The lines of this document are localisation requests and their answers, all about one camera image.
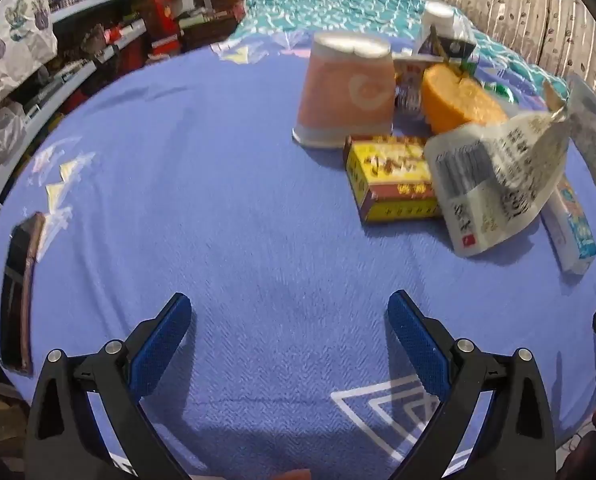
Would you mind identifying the crumpled foil snack packet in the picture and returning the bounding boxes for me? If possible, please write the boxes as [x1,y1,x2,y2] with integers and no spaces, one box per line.
[394,60,429,121]

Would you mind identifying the grey metal shelf rack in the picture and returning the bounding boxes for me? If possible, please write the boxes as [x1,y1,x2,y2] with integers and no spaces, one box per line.
[0,0,149,231]

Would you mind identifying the red box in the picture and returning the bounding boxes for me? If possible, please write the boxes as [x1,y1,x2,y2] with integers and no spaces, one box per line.
[145,0,184,66]

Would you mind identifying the blue patterned blanket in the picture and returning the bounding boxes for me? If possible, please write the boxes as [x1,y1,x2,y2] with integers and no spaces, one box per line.
[0,30,596,480]

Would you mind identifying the yellow and brown carton box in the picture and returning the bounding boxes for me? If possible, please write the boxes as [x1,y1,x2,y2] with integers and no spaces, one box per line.
[343,134,443,225]

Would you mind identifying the white floral bag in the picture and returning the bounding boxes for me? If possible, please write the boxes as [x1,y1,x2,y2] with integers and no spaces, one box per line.
[0,0,59,126]

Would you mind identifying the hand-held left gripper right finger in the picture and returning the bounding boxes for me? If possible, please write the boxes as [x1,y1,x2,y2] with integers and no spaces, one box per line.
[387,290,559,480]

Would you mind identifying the beige leaf print curtain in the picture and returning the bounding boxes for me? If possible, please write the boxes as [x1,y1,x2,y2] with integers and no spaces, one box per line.
[408,0,596,106]

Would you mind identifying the white printed plastic wrapper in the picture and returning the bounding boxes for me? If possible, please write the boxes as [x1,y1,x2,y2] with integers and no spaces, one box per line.
[423,80,571,259]

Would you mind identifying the white and teal toothpaste box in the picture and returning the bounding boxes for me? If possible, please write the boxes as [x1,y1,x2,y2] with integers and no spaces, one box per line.
[540,175,596,276]

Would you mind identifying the pink paper cup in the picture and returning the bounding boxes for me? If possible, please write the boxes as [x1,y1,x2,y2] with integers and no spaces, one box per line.
[292,31,398,149]

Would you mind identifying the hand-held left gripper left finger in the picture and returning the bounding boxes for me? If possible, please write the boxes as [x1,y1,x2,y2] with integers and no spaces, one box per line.
[25,291,194,480]

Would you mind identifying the dark phone with brown case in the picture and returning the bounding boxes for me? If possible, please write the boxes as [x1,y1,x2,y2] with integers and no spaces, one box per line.
[0,211,46,375]

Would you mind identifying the teal patterned blanket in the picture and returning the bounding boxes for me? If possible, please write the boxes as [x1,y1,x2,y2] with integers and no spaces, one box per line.
[230,0,571,101]

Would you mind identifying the clear storage box blue handle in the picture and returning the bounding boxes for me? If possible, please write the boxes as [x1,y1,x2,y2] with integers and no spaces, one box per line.
[565,72,596,201]

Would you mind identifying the green wrapper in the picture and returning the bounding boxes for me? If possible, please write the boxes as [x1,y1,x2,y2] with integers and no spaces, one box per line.
[480,80,518,107]

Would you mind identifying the orange bread half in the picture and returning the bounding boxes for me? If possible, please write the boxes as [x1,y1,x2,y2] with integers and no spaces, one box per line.
[421,64,509,136]

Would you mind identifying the white and black carton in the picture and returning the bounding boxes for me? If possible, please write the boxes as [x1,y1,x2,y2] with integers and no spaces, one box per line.
[418,2,479,63]

